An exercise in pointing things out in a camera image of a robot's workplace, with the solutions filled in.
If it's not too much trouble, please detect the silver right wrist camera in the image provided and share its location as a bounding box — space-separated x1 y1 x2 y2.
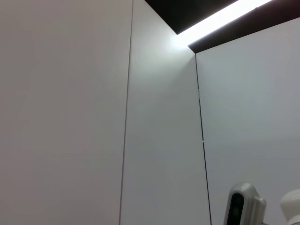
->
224 182 267 225

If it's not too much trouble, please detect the recessed ceiling light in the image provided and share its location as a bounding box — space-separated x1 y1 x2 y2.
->
144 0 300 54

